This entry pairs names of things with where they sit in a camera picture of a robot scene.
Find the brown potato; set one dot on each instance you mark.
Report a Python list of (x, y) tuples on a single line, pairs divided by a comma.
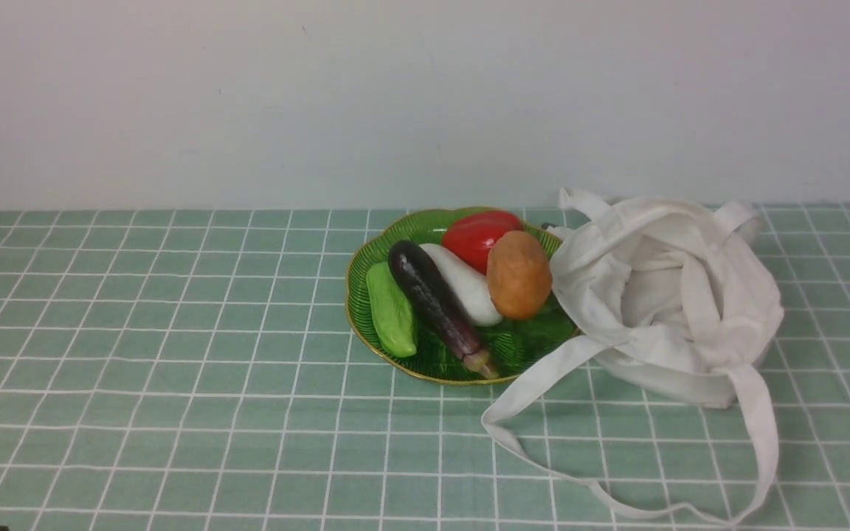
[(518, 276)]

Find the white cloth tote bag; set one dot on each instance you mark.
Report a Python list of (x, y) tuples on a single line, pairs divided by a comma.
[(670, 296)]

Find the dark purple eggplant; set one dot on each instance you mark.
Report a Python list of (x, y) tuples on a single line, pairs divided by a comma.
[(433, 299)]

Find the white eggplant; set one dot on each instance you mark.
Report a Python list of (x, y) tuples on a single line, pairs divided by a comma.
[(467, 284)]

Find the red bell pepper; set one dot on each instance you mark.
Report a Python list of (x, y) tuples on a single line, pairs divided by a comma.
[(471, 238)]

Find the green cucumber piece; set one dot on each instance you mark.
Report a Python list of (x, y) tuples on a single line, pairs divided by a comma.
[(391, 312)]

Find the green glass leaf plate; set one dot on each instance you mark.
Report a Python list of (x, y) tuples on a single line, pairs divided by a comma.
[(514, 346)]

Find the green checkered tablecloth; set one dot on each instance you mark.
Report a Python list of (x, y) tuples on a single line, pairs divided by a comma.
[(194, 370)]

